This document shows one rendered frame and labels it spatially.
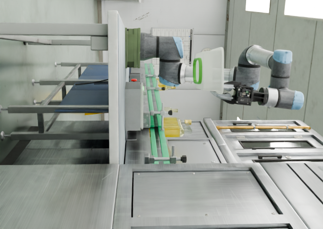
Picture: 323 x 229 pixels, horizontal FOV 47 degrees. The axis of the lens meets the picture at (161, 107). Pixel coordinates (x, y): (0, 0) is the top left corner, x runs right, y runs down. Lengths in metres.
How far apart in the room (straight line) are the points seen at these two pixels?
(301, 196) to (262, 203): 0.12
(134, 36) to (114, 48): 0.69
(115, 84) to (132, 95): 0.62
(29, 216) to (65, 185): 0.17
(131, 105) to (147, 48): 0.31
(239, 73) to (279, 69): 0.40
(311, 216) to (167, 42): 1.23
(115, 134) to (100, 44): 0.31
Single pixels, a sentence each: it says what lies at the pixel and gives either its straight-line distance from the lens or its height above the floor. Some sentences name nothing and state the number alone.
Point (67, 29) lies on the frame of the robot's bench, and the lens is 1.32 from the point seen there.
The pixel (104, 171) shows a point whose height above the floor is 0.70.
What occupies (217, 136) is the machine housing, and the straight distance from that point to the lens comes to 2.59.
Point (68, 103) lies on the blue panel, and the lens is 2.41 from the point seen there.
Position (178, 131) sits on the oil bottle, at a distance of 2.24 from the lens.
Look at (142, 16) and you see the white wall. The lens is 8.01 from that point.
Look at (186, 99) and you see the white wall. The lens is 8.35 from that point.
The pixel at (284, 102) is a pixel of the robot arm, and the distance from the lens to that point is 1.52.
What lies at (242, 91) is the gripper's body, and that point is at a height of 1.21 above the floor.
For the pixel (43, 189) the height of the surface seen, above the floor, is 0.54.
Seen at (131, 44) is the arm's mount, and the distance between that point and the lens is 1.94.
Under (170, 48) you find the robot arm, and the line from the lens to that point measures 2.00.
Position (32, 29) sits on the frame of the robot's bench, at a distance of 1.35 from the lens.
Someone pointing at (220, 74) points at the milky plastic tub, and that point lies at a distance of 1.39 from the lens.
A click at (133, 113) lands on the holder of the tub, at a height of 0.79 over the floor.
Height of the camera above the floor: 0.81
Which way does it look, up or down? 4 degrees up
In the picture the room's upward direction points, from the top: 90 degrees clockwise
